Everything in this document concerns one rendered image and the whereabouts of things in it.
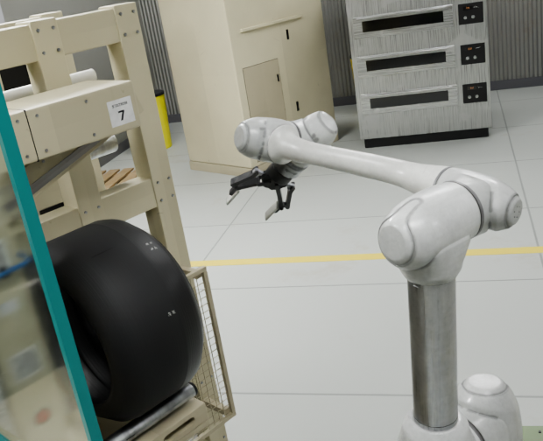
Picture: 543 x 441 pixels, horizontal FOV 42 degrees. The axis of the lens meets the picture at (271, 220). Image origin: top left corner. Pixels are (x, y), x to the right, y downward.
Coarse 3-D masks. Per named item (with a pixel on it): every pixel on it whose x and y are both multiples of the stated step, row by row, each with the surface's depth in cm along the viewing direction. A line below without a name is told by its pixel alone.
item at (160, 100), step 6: (156, 90) 894; (162, 90) 887; (156, 96) 869; (162, 96) 878; (162, 102) 878; (162, 108) 879; (162, 114) 881; (162, 120) 882; (162, 126) 884; (168, 126) 896; (168, 132) 895; (168, 138) 896; (168, 144) 897
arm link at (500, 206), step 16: (448, 176) 152; (464, 176) 148; (480, 176) 149; (480, 192) 143; (496, 192) 143; (512, 192) 144; (480, 208) 142; (496, 208) 142; (512, 208) 143; (496, 224) 144; (512, 224) 145
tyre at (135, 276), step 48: (96, 240) 190; (144, 240) 193; (96, 288) 179; (144, 288) 183; (192, 288) 196; (96, 336) 228; (144, 336) 180; (192, 336) 191; (96, 384) 218; (144, 384) 183
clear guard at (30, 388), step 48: (0, 96) 88; (0, 144) 90; (0, 192) 97; (0, 240) 103; (0, 288) 110; (48, 288) 97; (0, 336) 117; (48, 336) 103; (0, 384) 127; (48, 384) 110; (0, 432) 137; (48, 432) 118; (96, 432) 106
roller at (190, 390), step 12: (192, 384) 212; (180, 396) 208; (192, 396) 211; (156, 408) 203; (168, 408) 204; (132, 420) 199; (144, 420) 199; (156, 420) 202; (120, 432) 195; (132, 432) 196
